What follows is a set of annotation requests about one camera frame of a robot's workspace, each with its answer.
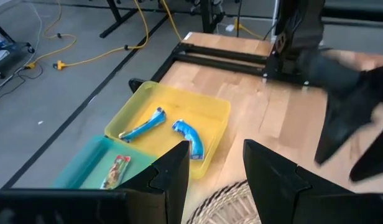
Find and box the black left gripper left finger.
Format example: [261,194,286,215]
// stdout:
[0,140,191,224]

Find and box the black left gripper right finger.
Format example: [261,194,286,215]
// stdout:
[242,139,383,224]

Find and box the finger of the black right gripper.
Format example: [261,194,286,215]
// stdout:
[348,123,383,183]
[313,101,379,166]

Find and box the blue red-ended granola bar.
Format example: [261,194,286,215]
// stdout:
[171,118,206,161]
[118,106,168,144]

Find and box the red colourful granola bar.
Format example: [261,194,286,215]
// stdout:
[99,154,132,190]

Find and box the woven wicker basket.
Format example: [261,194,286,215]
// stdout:
[186,179,262,224]

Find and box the teal plastic bin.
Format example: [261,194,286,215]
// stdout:
[50,134,159,190]

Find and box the yellow plastic bin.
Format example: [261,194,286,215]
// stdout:
[104,80,233,180]

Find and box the black table leg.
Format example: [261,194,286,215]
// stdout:
[99,0,140,39]
[198,0,226,34]

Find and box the black wheeled cart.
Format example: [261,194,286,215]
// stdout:
[0,19,36,80]

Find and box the black table frame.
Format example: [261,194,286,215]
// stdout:
[128,41,277,93]

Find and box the yellow extension cord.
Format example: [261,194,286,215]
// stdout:
[25,0,78,70]
[160,0,183,42]
[52,0,150,71]

